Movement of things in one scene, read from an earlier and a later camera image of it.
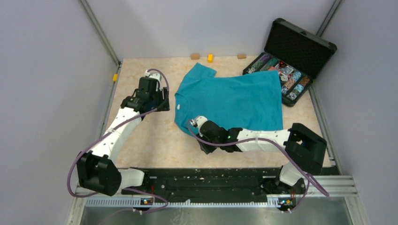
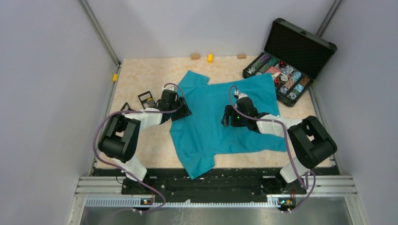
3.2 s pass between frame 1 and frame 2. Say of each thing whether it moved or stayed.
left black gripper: moved
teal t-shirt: moved
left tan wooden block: stayed
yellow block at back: stayed
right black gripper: moved
